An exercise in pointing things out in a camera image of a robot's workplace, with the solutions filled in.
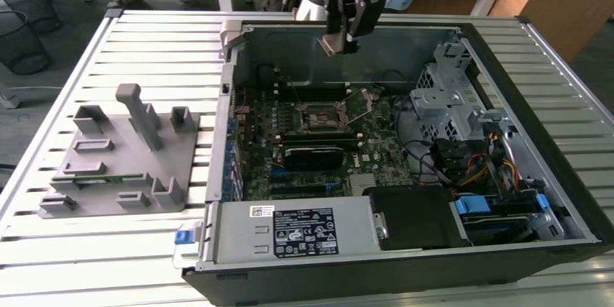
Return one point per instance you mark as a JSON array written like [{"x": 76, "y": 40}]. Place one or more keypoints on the silver chipset heatsink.
[{"x": 362, "y": 182}]

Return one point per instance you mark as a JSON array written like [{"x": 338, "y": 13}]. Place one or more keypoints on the grey plastic parts rack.
[{"x": 124, "y": 177}]

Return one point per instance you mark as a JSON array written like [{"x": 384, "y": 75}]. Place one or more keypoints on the silver disk bay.
[{"x": 546, "y": 226}]

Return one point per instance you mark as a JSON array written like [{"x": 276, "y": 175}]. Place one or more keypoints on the black plastic air shroud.
[{"x": 412, "y": 217}]

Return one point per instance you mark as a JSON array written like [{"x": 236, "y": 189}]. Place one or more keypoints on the wooden cabinet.
[{"x": 566, "y": 5}]

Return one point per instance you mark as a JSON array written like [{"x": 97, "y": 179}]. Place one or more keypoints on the silver power supply black label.
[{"x": 239, "y": 235}]

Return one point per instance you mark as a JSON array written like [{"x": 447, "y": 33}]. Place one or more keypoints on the black PC case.
[{"x": 335, "y": 285}]

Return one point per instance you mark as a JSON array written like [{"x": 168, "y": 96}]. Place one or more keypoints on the black expansion slot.
[{"x": 301, "y": 191}]

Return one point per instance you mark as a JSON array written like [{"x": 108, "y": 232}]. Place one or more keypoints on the grey furniture foot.
[{"x": 9, "y": 100}]

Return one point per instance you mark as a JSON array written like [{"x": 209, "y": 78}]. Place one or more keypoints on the blue case release latch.
[{"x": 184, "y": 238}]

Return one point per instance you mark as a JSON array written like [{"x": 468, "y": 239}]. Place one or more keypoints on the black mesh waste bin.
[
  {"x": 43, "y": 8},
  {"x": 24, "y": 48}
]

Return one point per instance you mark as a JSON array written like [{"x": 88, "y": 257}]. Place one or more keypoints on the green RAM stick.
[{"x": 120, "y": 178}]

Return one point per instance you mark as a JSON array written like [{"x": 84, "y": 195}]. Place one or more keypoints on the CPU socket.
[{"x": 320, "y": 118}]

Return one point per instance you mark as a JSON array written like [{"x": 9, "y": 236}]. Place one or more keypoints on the black graphics card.
[{"x": 311, "y": 159}]

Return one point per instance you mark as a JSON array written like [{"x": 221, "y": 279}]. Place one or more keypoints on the silver CPU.
[{"x": 332, "y": 44}]

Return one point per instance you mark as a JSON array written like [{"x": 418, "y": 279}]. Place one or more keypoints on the silver drive cage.
[{"x": 440, "y": 105}]

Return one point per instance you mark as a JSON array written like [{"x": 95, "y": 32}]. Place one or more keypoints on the hard disk in blue carrier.
[{"x": 472, "y": 206}]

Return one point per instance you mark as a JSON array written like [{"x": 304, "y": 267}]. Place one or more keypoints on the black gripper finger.
[
  {"x": 338, "y": 5},
  {"x": 368, "y": 16}
]

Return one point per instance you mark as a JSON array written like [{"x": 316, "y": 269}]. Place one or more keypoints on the green motherboard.
[{"x": 379, "y": 134}]

